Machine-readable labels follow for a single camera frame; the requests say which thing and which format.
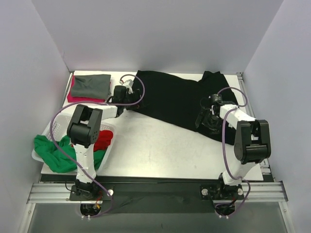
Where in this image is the aluminium frame rail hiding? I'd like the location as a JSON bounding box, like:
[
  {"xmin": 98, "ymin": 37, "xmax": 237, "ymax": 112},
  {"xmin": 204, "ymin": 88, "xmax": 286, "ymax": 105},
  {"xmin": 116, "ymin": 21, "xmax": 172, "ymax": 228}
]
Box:
[
  {"xmin": 237, "ymin": 73, "xmax": 272, "ymax": 176},
  {"xmin": 27, "ymin": 183, "xmax": 288, "ymax": 204}
]

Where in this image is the folded grey t-shirt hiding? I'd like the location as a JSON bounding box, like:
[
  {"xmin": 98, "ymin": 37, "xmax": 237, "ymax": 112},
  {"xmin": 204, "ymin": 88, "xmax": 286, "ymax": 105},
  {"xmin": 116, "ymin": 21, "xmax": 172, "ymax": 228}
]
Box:
[{"xmin": 70, "ymin": 74, "xmax": 112, "ymax": 100}]

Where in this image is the aluminium frame rail front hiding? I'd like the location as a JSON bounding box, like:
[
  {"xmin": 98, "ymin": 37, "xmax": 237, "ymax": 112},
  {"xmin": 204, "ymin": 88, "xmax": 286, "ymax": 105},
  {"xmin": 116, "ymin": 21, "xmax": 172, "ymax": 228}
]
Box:
[{"xmin": 27, "ymin": 183, "xmax": 288, "ymax": 204}]

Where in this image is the green t-shirt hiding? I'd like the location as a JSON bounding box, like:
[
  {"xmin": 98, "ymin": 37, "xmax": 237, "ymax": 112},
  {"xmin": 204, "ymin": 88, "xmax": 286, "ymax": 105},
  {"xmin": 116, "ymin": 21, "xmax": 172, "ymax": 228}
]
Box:
[{"xmin": 33, "ymin": 134, "xmax": 106, "ymax": 173}]

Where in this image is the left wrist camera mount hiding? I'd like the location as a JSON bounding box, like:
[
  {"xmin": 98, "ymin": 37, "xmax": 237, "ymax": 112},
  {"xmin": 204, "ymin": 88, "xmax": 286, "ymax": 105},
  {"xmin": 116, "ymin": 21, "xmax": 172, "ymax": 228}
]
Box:
[{"xmin": 119, "ymin": 79, "xmax": 134, "ymax": 94}]

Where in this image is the folded magenta t-shirt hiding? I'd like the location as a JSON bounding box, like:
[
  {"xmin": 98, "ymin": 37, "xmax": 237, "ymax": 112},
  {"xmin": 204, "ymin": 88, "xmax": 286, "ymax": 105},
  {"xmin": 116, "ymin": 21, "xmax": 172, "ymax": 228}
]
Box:
[{"xmin": 67, "ymin": 75, "xmax": 112, "ymax": 103}]

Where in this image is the black t-shirt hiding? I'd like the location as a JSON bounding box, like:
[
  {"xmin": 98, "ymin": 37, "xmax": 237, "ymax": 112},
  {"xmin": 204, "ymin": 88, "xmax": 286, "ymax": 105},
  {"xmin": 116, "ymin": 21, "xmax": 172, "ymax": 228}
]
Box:
[{"xmin": 133, "ymin": 70, "xmax": 238, "ymax": 142}]

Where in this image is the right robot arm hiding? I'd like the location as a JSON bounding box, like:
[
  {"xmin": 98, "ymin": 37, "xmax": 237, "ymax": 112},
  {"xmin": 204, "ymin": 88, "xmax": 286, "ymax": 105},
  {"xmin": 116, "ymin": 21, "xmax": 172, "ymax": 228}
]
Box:
[{"xmin": 195, "ymin": 94, "xmax": 271, "ymax": 198}]

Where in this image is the aluminium frame rail right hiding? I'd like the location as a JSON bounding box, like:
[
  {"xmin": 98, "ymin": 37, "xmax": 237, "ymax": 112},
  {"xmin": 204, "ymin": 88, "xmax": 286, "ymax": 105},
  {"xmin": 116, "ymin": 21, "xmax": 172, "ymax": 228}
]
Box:
[{"xmin": 237, "ymin": 73, "xmax": 272, "ymax": 176}]

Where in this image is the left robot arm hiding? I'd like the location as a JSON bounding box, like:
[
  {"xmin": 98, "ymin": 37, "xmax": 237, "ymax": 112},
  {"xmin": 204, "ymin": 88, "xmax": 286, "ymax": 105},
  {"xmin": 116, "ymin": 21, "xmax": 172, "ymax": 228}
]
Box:
[{"xmin": 67, "ymin": 84, "xmax": 145, "ymax": 200}]

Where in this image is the red t-shirt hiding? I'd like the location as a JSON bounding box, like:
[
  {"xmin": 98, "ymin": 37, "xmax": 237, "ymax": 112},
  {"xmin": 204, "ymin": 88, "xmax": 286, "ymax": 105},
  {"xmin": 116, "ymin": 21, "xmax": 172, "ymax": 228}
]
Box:
[{"xmin": 93, "ymin": 130, "xmax": 114, "ymax": 151}]

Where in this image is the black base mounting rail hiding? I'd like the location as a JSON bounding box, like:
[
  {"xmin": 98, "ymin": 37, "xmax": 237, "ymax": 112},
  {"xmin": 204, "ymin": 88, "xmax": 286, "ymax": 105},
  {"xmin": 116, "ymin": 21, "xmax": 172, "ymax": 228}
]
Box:
[{"xmin": 40, "ymin": 175, "xmax": 244, "ymax": 217}]

